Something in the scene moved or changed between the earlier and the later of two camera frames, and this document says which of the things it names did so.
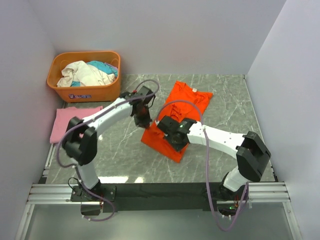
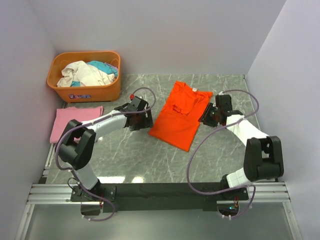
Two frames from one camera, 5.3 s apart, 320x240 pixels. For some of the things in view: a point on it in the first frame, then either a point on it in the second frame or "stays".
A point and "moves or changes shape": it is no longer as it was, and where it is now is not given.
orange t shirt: [183, 101] moves or changes shape
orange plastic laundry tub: [110, 92] stays
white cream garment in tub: [84, 74] stays
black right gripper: [177, 148] → [206, 120]
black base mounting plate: [153, 197] stays
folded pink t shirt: [63, 117] stays
